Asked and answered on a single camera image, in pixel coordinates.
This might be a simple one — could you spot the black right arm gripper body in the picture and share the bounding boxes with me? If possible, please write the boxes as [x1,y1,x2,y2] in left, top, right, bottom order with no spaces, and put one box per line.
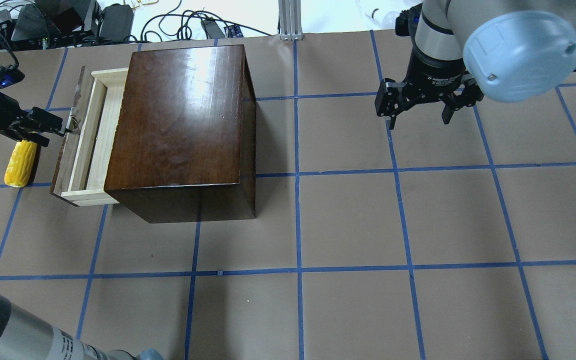
[374,47,485,117]

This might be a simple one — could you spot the black electronics box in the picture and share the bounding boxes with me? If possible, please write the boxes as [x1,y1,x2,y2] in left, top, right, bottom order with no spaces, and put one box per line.
[10,0,102,50]

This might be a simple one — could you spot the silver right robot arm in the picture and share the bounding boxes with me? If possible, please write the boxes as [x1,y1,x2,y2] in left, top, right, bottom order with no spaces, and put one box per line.
[374,0,576,129]

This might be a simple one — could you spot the yellow corn cob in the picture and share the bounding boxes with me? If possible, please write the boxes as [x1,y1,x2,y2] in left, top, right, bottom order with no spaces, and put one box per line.
[3,140,39,188]

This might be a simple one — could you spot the black power adapter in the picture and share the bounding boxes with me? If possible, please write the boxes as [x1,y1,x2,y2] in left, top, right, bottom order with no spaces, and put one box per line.
[98,4,134,43]

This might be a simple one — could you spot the light wood drawer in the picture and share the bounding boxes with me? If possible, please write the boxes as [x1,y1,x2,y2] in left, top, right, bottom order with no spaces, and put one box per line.
[50,66,129,207]

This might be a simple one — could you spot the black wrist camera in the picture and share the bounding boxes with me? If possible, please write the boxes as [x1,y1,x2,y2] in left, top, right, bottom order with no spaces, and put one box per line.
[0,64,26,89]

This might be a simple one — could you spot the aluminium frame post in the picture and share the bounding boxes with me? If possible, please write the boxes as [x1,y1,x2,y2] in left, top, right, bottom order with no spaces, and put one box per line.
[278,0,304,41]

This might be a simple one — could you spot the dark brown wooden box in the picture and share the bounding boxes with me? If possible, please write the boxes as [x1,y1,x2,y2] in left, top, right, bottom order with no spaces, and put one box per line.
[103,44,258,224]

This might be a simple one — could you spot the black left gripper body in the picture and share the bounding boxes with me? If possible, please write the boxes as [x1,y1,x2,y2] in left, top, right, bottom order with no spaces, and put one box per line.
[0,89,33,141]

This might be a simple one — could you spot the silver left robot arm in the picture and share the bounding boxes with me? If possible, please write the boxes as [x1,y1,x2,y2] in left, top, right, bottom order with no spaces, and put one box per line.
[0,82,162,360]

